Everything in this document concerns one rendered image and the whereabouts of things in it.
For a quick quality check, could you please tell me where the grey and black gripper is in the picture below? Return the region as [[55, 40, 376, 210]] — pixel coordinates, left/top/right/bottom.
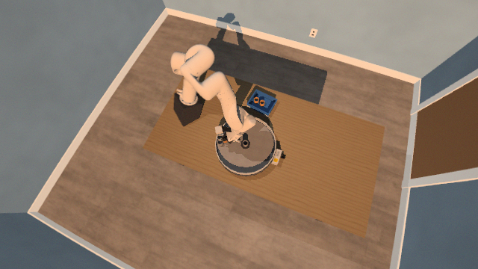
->
[[221, 126, 241, 143]]

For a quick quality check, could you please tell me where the blue crate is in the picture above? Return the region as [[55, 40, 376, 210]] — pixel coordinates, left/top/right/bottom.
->
[[247, 90, 278, 117]]

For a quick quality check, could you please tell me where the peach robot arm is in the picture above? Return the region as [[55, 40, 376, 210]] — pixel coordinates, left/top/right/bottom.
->
[[171, 44, 256, 136]]

